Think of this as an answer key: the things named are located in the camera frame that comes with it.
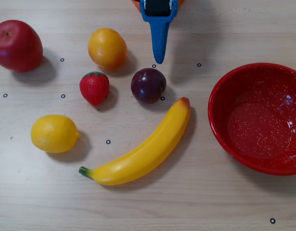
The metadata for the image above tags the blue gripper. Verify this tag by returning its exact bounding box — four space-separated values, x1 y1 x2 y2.
140 0 179 64

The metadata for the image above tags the yellow lemon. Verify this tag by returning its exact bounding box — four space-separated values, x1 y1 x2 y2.
30 115 80 154

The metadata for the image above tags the red speckled bowl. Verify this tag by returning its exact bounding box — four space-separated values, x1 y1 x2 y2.
207 63 296 176

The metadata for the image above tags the dark purple plum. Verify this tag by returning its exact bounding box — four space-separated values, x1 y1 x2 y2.
130 67 167 104

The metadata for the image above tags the orange fruit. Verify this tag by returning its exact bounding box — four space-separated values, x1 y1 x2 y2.
87 27 128 70

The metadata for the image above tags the red strawberry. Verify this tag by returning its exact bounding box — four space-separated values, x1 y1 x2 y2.
79 71 110 106

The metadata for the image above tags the yellow banana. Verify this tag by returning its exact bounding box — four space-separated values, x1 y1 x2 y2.
78 96 191 186

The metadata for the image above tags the red apple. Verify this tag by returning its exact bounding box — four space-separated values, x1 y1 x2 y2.
0 19 44 73

